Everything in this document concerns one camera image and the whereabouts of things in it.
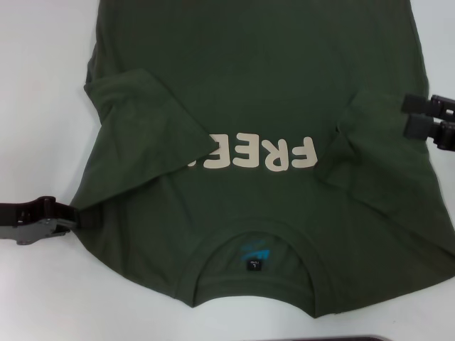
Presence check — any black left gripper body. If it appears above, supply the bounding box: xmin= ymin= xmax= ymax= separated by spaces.
xmin=0 ymin=196 xmax=58 ymax=247

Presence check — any dark green FREE t-shirt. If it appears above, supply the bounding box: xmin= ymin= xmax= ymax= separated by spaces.
xmin=69 ymin=0 xmax=455 ymax=317

